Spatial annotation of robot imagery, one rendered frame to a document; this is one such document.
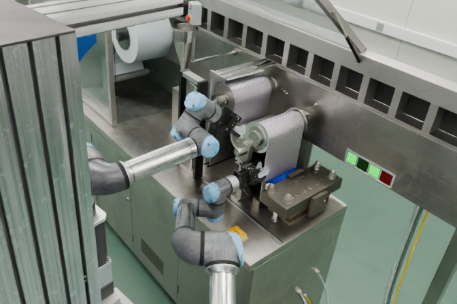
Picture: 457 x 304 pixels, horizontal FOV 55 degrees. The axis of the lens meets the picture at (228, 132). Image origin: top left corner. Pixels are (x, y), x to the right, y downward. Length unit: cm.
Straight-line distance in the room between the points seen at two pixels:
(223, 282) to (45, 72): 96
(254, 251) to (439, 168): 81
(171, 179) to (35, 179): 149
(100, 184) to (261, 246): 82
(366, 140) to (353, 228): 164
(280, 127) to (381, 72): 49
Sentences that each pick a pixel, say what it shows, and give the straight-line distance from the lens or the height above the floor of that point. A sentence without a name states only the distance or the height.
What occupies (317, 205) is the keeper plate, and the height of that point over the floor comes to 97.
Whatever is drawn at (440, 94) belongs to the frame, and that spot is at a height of 162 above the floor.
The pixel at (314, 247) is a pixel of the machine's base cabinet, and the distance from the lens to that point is 226.
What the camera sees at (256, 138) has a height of 126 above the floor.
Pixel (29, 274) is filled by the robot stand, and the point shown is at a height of 158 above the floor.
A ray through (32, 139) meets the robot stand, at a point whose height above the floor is 186.
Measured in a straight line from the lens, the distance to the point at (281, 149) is 207.
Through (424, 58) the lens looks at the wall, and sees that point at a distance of 447.
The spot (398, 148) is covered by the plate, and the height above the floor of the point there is 134.
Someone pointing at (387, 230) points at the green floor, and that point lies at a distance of 368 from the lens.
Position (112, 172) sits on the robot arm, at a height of 144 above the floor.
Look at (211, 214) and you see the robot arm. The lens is 192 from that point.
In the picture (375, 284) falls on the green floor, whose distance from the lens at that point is 325.
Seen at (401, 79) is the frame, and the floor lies 162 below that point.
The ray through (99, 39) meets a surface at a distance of 262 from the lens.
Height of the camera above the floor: 227
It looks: 31 degrees down
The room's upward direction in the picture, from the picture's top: 6 degrees clockwise
